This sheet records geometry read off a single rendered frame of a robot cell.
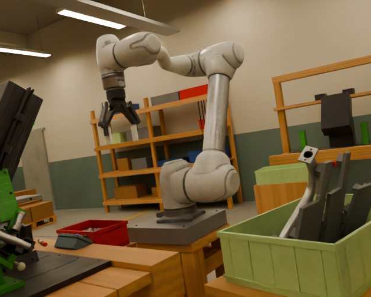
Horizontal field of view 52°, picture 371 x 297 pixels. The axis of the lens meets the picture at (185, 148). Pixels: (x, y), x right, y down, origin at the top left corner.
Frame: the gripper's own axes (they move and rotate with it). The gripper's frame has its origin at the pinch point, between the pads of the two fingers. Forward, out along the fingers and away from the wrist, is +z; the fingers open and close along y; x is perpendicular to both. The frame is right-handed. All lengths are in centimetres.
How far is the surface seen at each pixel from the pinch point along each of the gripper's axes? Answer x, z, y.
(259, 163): 217, 64, 499
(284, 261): -64, 42, -4
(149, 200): 418, 107, 410
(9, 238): 29, 30, -37
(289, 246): -66, 37, -4
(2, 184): 39, 10, -32
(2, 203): 37, 17, -34
